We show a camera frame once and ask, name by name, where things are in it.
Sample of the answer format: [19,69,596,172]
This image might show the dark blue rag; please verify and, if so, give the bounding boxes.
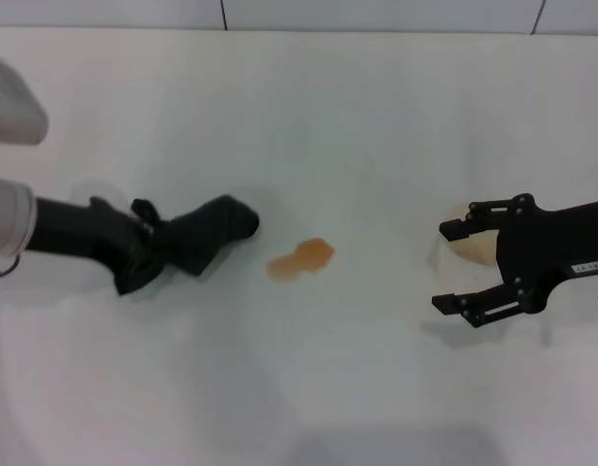
[114,194,262,296]

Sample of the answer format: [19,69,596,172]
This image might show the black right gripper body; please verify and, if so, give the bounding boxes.
[494,192,598,315]

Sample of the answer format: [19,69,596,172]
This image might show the white paper cup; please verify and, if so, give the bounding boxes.
[428,202,505,293]

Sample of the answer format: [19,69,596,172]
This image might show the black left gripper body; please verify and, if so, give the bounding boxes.
[23,195,150,274]

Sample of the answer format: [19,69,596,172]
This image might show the brown liquid stain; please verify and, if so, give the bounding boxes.
[266,237,337,283]

